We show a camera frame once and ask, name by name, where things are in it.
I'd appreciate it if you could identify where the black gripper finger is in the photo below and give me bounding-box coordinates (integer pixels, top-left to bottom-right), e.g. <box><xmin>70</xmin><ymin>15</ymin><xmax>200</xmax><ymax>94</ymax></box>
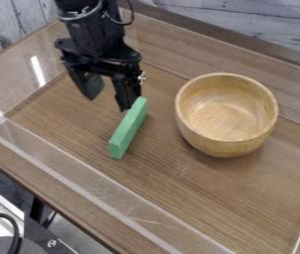
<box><xmin>112</xmin><ymin>73</ymin><xmax>142</xmax><ymax>112</ymax></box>
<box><xmin>66</xmin><ymin>63</ymin><xmax>105</xmax><ymax>100</ymax></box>

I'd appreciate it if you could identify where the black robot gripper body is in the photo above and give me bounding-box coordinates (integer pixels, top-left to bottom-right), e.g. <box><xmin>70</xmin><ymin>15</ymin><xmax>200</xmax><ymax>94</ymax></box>
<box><xmin>54</xmin><ymin>11</ymin><xmax>148</xmax><ymax>85</ymax></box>

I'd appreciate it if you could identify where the green rectangular block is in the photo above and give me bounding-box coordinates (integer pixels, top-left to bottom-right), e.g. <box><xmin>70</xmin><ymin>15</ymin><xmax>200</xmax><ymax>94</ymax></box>
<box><xmin>109</xmin><ymin>97</ymin><xmax>148</xmax><ymax>159</ymax></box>

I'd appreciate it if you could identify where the brown wooden bowl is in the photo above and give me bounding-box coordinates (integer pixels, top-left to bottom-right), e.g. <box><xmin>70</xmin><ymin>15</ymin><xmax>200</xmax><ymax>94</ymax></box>
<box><xmin>176</xmin><ymin>72</ymin><xmax>279</xmax><ymax>158</ymax></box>

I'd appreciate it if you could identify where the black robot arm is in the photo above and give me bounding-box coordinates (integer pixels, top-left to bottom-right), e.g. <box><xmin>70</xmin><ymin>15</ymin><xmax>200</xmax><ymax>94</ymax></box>
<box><xmin>55</xmin><ymin>0</ymin><xmax>145</xmax><ymax>111</ymax></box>

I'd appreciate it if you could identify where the black table leg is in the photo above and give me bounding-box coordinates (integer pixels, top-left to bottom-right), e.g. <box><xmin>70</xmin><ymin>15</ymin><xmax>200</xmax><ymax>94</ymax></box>
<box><xmin>30</xmin><ymin>197</ymin><xmax>46</xmax><ymax>223</ymax></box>

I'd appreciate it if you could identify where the black chair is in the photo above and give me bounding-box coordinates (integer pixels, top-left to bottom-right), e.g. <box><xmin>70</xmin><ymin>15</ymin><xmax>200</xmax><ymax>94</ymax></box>
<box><xmin>0</xmin><ymin>212</ymin><xmax>77</xmax><ymax>254</ymax></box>

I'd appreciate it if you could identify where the clear acrylic tray wall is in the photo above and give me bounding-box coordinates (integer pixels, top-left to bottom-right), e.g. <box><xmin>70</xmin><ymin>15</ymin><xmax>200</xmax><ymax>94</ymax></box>
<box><xmin>0</xmin><ymin>2</ymin><xmax>300</xmax><ymax>254</ymax></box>

